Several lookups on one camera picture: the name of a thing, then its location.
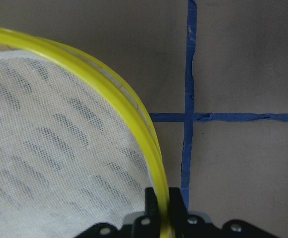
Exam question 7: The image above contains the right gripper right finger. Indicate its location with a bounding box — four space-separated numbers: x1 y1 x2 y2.
169 187 187 238

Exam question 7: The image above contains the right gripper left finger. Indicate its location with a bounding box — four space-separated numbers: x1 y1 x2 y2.
144 187 160 218

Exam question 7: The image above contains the yellow steamer layer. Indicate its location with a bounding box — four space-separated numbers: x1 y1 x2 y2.
0 28 171 238

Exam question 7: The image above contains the upper white steamer cloth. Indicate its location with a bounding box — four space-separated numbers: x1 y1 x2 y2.
0 50 152 238

